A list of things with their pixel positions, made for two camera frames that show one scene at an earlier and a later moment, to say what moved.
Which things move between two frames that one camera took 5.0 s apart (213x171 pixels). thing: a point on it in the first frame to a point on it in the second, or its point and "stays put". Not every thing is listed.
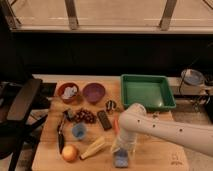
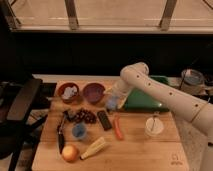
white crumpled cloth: (69, 92) stays put
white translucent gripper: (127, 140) to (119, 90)
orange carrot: (116, 126) stays put
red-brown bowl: (67, 92) stays put
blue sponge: (121, 158) to (112, 102)
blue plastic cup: (79, 131) stays put
